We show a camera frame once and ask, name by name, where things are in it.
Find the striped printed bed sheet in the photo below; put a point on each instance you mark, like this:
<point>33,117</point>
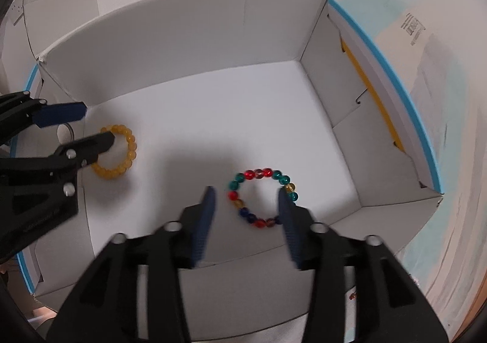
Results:
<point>437,99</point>

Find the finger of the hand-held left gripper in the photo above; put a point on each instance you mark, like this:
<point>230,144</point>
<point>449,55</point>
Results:
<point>61,114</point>
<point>89,147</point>

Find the printed cardboard box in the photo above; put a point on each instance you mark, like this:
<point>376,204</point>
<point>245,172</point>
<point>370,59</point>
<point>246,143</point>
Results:
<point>228,99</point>

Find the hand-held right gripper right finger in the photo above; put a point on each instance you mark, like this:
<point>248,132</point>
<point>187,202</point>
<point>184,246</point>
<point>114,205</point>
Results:
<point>287,221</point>

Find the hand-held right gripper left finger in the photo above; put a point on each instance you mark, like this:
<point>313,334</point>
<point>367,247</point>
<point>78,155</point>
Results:
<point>205,213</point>

